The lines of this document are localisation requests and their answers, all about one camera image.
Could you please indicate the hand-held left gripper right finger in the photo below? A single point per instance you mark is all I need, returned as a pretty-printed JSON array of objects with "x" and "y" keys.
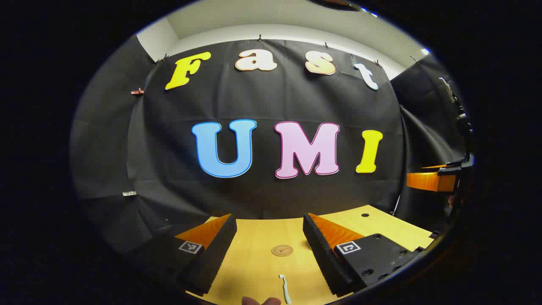
[{"x": 322, "y": 258}]

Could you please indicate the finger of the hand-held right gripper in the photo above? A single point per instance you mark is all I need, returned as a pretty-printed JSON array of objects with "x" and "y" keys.
[{"x": 430, "y": 182}]

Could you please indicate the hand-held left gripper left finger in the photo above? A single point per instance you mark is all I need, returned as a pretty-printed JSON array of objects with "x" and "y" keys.
[{"x": 214, "y": 258}]

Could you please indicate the round wooden coaster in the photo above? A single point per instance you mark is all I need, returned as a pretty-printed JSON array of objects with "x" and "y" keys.
[{"x": 282, "y": 250}]

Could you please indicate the light blue toothbrush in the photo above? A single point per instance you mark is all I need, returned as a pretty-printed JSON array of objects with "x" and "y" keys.
[{"x": 286, "y": 290}]

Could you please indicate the wooden desktop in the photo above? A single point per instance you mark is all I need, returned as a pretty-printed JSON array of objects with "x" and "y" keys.
[{"x": 262, "y": 271}]

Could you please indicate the black backdrop cloth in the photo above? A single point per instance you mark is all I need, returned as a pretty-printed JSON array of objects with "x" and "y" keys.
[{"x": 262, "y": 190}]

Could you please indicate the white cloth clip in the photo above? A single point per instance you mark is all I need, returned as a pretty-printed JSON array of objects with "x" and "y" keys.
[{"x": 129, "y": 193}]

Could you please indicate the copper cloth clip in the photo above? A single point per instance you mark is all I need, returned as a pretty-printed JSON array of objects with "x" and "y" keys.
[{"x": 137, "y": 91}]

